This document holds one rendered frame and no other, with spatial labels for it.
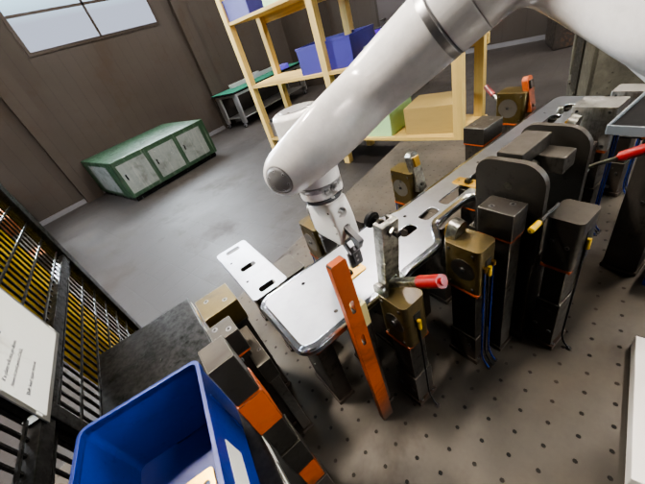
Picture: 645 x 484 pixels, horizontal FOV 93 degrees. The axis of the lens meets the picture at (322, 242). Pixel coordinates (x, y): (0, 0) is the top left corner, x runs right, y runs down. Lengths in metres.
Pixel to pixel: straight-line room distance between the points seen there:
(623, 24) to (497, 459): 0.73
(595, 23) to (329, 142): 0.28
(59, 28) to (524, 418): 7.42
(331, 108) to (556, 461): 0.77
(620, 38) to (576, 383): 0.72
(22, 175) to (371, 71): 6.76
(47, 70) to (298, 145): 6.86
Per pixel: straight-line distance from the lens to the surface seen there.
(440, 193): 0.96
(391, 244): 0.51
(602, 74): 3.48
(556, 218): 0.72
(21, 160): 7.02
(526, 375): 0.93
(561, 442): 0.87
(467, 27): 0.43
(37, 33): 7.30
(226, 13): 4.62
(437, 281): 0.48
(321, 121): 0.44
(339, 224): 0.58
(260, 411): 0.50
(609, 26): 0.40
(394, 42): 0.44
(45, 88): 7.16
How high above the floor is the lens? 1.49
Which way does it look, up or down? 35 degrees down
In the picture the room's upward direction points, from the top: 19 degrees counter-clockwise
